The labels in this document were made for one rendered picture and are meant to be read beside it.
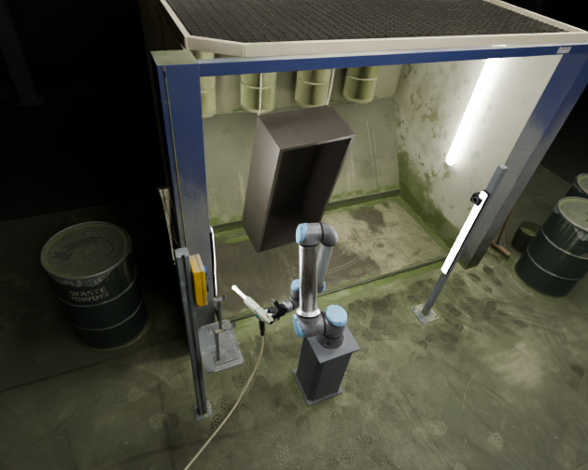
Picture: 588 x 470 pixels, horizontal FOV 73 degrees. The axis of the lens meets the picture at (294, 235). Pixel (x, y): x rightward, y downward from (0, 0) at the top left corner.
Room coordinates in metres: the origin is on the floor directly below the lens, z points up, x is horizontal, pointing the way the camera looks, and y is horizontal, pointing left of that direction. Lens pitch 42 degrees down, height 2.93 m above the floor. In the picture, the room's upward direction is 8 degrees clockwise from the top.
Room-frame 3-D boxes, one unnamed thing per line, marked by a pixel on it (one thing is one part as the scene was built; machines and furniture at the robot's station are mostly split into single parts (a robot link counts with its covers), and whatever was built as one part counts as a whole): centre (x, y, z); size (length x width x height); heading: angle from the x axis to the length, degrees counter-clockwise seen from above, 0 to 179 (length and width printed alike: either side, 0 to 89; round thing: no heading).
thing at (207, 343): (1.28, 0.37, 0.78); 0.31 x 0.23 x 0.01; 29
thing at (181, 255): (1.21, 0.49, 0.82); 0.06 x 0.06 x 1.64; 29
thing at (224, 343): (1.29, 0.35, 0.95); 0.26 x 0.15 x 0.32; 29
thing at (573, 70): (3.15, -1.90, 1.14); 0.18 x 0.18 x 2.29; 29
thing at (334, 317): (1.54, -0.33, 0.83); 0.17 x 0.15 x 0.18; 107
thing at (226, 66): (2.40, -0.66, 2.26); 2.70 x 0.05 x 0.06; 119
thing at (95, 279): (1.84, 1.42, 0.44); 0.59 x 0.58 x 0.89; 99
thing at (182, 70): (1.77, 0.63, 1.14); 0.18 x 0.18 x 2.29; 29
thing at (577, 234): (3.06, -2.69, 0.44); 0.59 x 0.58 x 0.89; 133
